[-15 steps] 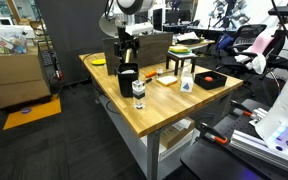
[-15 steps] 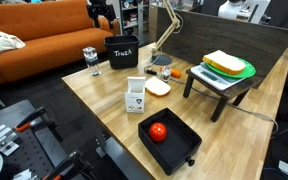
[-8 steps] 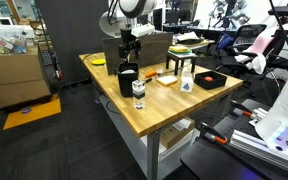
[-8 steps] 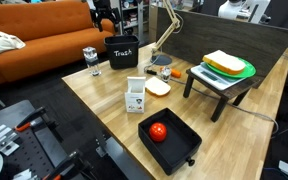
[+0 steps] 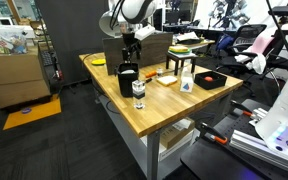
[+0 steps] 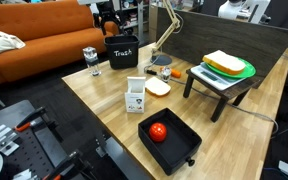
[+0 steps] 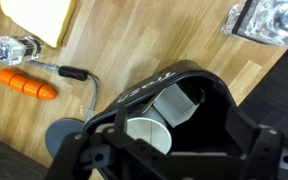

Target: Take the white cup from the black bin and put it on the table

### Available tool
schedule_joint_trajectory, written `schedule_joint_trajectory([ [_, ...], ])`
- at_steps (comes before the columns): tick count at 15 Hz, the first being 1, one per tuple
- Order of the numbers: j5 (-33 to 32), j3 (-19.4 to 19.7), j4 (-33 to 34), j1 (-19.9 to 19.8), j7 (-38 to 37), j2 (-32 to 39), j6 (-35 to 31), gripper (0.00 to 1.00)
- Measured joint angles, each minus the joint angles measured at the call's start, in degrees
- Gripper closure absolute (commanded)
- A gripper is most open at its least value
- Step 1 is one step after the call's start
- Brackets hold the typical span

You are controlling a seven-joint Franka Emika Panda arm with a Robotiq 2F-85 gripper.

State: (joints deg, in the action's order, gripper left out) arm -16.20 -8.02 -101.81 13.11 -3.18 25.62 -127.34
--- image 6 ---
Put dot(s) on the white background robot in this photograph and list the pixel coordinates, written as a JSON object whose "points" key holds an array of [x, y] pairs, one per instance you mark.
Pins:
{"points": [[229, 10]]}

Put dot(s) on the white kitchen scale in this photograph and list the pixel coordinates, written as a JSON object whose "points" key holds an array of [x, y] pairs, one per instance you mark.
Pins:
{"points": [[214, 78]]}

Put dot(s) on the small glass shaker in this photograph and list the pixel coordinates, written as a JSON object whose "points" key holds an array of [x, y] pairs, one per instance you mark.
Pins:
{"points": [[166, 75]]}

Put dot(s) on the thick bread loaf slice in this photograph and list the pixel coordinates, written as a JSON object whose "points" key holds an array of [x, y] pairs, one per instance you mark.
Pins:
{"points": [[224, 61]]}

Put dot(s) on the beige desk lamp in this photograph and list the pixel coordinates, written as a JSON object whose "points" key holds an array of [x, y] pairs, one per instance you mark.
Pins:
{"points": [[160, 60]]}

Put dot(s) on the dark wooden divider panel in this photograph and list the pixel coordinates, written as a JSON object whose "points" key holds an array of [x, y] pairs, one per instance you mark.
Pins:
{"points": [[217, 36]]}

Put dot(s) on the green plate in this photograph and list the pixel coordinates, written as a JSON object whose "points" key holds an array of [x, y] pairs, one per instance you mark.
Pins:
{"points": [[249, 71]]}

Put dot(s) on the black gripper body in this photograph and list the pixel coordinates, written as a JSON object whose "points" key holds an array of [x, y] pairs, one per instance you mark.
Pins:
{"points": [[106, 10]]}

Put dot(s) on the black perforated breadboard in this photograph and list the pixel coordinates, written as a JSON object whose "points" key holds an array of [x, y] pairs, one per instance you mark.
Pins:
{"points": [[27, 156]]}

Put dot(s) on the flat bread slice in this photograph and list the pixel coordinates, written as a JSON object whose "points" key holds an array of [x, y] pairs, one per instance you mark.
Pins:
{"points": [[157, 86]]}

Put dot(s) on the background storage shelf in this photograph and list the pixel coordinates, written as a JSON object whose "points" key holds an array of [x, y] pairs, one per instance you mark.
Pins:
{"points": [[130, 16]]}

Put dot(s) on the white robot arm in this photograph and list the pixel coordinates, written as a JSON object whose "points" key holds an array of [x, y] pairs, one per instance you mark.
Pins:
{"points": [[87, 1]]}

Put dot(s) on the black trash bin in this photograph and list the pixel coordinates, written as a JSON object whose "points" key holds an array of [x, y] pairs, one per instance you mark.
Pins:
{"points": [[122, 55]]}

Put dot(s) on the white cloth bag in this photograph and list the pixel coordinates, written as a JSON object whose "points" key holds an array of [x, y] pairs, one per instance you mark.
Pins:
{"points": [[5, 43]]}

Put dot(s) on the white carton box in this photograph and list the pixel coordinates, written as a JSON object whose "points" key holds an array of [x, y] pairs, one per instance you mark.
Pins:
{"points": [[134, 100]]}

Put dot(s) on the small black table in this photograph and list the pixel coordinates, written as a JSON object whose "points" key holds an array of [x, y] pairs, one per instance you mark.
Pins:
{"points": [[232, 92]]}

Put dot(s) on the clear glass cup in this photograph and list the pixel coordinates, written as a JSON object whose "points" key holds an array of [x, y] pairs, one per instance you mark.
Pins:
{"points": [[91, 58]]}

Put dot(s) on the silver metal bracket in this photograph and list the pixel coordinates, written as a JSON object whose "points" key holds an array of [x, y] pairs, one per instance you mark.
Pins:
{"points": [[0, 140]]}

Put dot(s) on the orange sofa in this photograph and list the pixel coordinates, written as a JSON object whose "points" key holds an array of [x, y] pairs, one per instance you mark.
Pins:
{"points": [[50, 23]]}

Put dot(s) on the red tomato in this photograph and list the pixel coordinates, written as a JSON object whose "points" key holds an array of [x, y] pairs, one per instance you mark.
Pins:
{"points": [[158, 132]]}

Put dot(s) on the black rectangular tray bin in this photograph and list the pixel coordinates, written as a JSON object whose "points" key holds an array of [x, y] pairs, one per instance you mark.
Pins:
{"points": [[180, 146]]}

